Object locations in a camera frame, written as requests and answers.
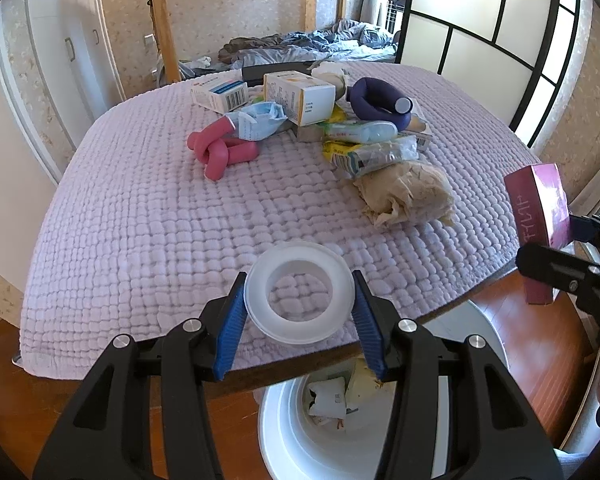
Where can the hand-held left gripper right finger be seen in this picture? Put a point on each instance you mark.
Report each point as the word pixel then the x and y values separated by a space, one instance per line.
pixel 369 330

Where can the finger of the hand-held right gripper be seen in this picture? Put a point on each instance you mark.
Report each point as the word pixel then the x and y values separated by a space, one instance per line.
pixel 545 262
pixel 582 235

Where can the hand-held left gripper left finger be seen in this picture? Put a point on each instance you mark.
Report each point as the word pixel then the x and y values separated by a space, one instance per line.
pixel 230 330

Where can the maroon box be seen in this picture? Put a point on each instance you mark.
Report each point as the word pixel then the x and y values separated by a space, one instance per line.
pixel 540 210

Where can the white trash bin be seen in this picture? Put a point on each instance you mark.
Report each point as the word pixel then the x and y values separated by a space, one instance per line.
pixel 300 455

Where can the yellow wrapper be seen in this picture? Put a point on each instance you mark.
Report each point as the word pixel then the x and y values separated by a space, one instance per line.
pixel 362 385

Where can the crumpled white packet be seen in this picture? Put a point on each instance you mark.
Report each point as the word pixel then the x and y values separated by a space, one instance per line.
pixel 327 397

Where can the lilac waffle blanket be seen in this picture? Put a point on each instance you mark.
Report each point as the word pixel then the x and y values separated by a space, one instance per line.
pixel 155 220

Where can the grey cloth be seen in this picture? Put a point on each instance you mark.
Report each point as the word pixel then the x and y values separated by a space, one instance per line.
pixel 590 467

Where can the crumpled brown paper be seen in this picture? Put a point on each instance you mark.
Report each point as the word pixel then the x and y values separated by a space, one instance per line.
pixel 405 195

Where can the pink foam twist roller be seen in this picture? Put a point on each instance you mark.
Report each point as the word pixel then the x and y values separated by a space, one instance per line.
pixel 220 155

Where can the small grey box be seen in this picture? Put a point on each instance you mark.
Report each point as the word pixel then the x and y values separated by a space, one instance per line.
pixel 307 134

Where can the black framed sliding screen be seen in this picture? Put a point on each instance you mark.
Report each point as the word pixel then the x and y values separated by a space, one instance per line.
pixel 480 55

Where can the blue face mask packet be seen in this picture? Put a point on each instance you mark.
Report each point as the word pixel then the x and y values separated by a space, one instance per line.
pixel 260 122

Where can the yellow green packet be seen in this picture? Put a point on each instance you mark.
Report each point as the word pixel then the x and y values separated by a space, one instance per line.
pixel 337 117

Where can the purple foam twist roller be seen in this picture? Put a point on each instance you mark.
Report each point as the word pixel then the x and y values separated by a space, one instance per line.
pixel 365 102

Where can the white box with blue stripe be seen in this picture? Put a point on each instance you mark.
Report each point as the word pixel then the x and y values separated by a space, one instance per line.
pixel 220 92

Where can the light blue yellow printed box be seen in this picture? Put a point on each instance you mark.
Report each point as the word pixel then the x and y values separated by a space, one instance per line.
pixel 300 102

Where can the beige crumpled paper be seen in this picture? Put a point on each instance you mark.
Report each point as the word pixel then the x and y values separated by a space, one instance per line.
pixel 342 89

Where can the crumpled white tissue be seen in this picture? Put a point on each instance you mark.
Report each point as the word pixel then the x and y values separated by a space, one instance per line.
pixel 327 69

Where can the pale clothes pile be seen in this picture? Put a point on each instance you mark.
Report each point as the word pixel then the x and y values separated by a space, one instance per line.
pixel 195 65

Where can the brown blanket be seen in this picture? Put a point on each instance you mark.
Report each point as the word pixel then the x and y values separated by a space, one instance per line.
pixel 245 49

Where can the rumpled blue duvet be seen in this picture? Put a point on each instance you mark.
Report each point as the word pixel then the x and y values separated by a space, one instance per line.
pixel 330 40

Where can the white wardrobe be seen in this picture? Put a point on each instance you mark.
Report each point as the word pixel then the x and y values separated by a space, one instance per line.
pixel 55 85

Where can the white wall socket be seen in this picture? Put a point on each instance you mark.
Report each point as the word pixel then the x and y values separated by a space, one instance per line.
pixel 149 40

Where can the wooden bunk bed frame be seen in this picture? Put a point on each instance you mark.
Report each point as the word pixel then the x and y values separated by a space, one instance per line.
pixel 162 20

